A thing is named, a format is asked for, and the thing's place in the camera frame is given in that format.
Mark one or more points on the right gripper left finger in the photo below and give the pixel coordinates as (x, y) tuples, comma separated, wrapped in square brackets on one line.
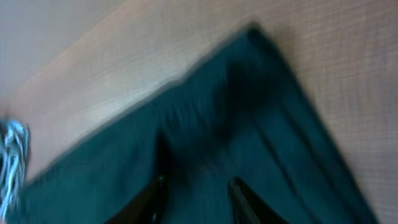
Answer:
[(147, 207)]

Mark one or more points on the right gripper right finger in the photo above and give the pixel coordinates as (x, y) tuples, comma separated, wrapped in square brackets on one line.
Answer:
[(247, 207)]

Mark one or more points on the black shorts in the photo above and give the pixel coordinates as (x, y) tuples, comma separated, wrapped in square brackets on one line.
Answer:
[(239, 113)]

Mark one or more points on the folded light blue jeans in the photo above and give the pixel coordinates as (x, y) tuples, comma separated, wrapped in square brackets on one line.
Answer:
[(15, 139)]

